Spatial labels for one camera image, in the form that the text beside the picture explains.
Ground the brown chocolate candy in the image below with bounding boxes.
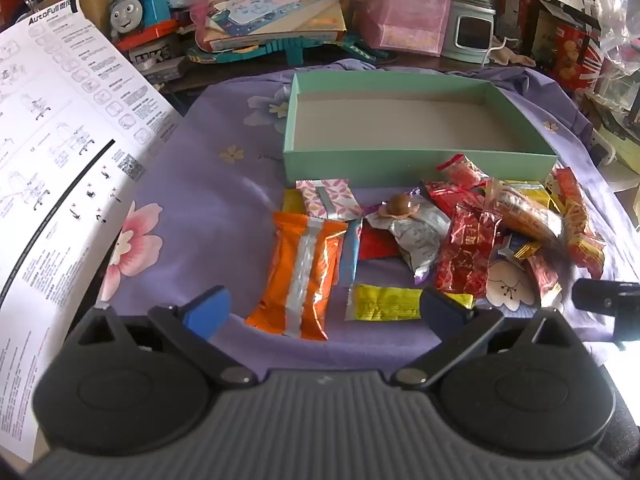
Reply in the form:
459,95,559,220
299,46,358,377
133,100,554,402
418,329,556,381
381,192,421,218

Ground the orange snack packet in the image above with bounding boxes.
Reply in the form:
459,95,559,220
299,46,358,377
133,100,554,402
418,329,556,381
244,211,349,342

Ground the blue snack packet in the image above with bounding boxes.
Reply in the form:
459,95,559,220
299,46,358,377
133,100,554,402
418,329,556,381
336,219,363,288

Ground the drawing board game box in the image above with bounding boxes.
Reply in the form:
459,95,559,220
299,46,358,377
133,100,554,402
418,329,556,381
197,0,348,53

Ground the pink gift bag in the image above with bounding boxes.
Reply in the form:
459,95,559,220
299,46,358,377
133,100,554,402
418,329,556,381
360,0,453,57

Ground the yellow packet with label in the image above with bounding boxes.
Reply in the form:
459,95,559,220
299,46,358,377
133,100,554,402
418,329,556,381
282,189,308,215

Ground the red yellow snack packet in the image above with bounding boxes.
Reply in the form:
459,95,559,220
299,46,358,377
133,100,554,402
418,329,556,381
552,166,607,281

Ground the beige cloth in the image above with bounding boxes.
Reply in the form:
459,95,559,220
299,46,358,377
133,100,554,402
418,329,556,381
487,45,536,68

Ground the teal toy track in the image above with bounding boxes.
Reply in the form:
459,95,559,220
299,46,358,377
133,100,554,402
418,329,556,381
187,32,401,66

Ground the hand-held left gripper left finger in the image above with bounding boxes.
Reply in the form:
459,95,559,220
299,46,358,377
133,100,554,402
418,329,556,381
70,285,256,387

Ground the long yellow snack packet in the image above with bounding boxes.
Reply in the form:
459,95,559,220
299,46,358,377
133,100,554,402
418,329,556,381
345,284,475,322

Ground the purple floral cloth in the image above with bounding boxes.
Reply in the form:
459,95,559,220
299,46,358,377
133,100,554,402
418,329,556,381
95,57,631,376

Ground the pink patterned candy packet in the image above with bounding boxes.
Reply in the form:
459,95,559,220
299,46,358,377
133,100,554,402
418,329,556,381
295,176,362,222

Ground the red biscuit tin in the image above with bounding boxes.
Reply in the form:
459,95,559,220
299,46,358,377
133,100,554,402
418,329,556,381
550,22,603,93

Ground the narrow red snack packet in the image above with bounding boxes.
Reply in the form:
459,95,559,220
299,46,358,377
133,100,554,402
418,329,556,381
527,255,563,308

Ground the black printed box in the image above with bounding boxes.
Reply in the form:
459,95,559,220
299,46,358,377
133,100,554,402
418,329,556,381
127,42,188,83

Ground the mint green appliance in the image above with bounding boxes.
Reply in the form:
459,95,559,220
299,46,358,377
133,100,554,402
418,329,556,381
442,0,498,63

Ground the shiny red candy packet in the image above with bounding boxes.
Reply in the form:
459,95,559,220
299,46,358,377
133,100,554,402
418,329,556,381
422,180,486,216

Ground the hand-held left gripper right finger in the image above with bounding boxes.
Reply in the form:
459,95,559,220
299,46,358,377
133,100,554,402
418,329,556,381
392,287,583,390

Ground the small dark red packet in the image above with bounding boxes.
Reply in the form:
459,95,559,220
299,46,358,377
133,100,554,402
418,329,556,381
357,225,401,261

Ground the clear brown snack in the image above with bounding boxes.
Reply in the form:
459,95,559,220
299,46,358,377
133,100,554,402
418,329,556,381
482,177,563,248

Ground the blue toy train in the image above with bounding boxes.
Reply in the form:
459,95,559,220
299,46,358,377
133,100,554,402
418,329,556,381
107,0,193,43

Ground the silver purple snack packet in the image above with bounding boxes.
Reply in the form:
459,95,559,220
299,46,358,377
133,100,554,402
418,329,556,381
365,200,451,286

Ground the crumpled clear plastic bag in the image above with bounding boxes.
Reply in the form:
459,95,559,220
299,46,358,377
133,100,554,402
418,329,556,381
590,0,640,76

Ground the green cardboard box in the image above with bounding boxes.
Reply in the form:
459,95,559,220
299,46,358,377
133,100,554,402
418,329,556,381
282,71,558,188

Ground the white instruction sheet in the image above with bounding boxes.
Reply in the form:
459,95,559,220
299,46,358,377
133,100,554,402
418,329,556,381
0,0,183,461

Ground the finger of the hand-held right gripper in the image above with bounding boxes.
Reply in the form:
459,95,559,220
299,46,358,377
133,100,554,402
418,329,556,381
572,277,640,346

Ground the yellow packet silver strip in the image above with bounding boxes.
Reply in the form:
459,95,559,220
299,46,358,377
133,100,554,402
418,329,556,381
510,180,558,211

